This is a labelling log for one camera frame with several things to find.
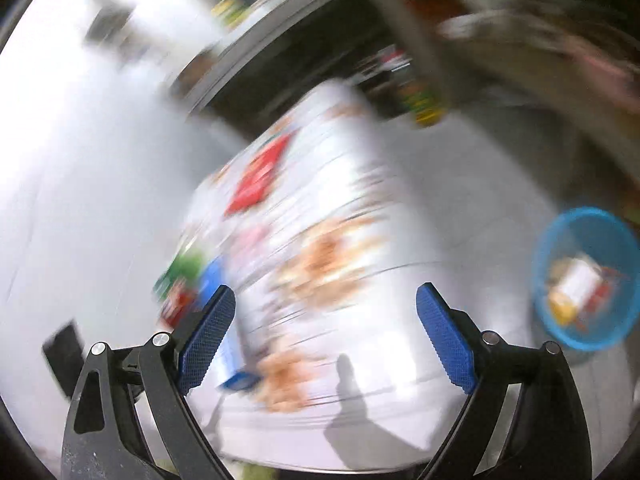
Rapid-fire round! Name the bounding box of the red drink can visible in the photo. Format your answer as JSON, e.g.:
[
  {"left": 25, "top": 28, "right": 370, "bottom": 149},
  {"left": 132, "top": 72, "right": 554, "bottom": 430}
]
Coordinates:
[{"left": 160, "top": 282, "right": 198, "bottom": 330}]

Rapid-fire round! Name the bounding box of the blue plastic basket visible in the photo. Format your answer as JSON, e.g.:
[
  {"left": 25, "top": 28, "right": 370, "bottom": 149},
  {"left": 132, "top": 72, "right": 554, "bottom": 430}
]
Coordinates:
[{"left": 530, "top": 207, "right": 639, "bottom": 352}]

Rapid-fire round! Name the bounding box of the green plastic bottle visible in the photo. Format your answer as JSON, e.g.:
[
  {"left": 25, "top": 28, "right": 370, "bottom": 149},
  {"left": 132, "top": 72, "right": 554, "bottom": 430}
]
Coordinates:
[{"left": 153, "top": 252, "right": 204, "bottom": 301}]

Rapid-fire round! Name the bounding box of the dark kitchen counter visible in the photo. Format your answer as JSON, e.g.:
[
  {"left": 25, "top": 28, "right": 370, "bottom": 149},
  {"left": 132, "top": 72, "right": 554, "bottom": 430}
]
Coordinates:
[{"left": 169, "top": 0, "right": 394, "bottom": 136}]

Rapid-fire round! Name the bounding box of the red snack packet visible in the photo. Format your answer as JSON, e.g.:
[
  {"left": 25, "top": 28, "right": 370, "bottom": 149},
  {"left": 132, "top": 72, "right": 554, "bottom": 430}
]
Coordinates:
[{"left": 224, "top": 133, "right": 293, "bottom": 216}]

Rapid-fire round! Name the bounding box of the blue white toothpaste box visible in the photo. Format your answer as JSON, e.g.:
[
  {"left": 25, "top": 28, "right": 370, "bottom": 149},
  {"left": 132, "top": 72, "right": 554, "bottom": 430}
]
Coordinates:
[{"left": 196, "top": 257, "right": 259, "bottom": 392}]

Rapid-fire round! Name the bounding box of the floral tablecloth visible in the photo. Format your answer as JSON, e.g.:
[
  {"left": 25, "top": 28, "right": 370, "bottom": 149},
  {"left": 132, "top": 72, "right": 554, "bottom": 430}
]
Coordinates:
[{"left": 182, "top": 80, "right": 466, "bottom": 472}]

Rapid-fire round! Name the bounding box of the yellow white snack wrapper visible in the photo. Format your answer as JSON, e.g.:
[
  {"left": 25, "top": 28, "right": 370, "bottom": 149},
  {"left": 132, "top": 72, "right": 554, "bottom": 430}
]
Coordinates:
[{"left": 547, "top": 254, "right": 615, "bottom": 330}]

